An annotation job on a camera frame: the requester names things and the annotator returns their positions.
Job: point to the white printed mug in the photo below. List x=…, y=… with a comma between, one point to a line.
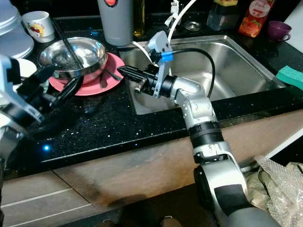
x=35, y=21

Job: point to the dark container with yellow lid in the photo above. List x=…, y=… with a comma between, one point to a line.
x=222, y=16

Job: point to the brown cabinet front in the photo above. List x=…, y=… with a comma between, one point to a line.
x=123, y=161

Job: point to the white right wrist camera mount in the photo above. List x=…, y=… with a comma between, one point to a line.
x=158, y=42

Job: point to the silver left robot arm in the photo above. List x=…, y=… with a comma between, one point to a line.
x=7, y=137

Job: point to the green sponge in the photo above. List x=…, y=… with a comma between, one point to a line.
x=291, y=75

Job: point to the purple cup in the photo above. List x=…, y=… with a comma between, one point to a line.
x=277, y=30

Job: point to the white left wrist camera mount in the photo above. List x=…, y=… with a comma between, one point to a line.
x=10, y=80

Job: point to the red juice carton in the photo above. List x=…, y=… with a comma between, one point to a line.
x=255, y=19

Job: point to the glass oil bottle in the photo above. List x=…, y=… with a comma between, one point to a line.
x=139, y=21

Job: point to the silver fork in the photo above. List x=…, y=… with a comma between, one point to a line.
x=114, y=74

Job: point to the grey tumbler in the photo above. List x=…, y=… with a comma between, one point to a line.
x=116, y=26

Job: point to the stacked white bowls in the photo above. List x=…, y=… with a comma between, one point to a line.
x=7, y=16

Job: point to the white board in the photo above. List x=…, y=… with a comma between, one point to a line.
x=296, y=23

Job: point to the bubble wrap bag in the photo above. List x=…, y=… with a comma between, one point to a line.
x=279, y=184

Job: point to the dark chopstick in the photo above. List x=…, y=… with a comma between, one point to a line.
x=65, y=43
x=70, y=46

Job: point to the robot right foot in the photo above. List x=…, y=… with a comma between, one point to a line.
x=171, y=222

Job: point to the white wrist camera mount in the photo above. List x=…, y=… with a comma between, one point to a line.
x=10, y=80
x=158, y=42

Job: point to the white flat plate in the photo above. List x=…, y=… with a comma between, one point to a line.
x=28, y=68

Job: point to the pink plate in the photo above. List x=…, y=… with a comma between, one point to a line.
x=116, y=64

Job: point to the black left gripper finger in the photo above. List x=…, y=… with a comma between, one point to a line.
x=69, y=92
x=43, y=75

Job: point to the large white plate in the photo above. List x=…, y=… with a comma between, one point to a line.
x=19, y=47

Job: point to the white tag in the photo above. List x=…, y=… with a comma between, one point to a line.
x=174, y=9

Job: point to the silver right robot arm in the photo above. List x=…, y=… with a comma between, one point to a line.
x=199, y=106

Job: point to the stainless steel sink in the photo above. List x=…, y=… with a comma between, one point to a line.
x=241, y=66

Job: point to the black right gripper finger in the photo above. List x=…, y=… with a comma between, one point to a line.
x=132, y=70
x=137, y=78

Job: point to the round steel cap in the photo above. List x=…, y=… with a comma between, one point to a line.
x=192, y=26

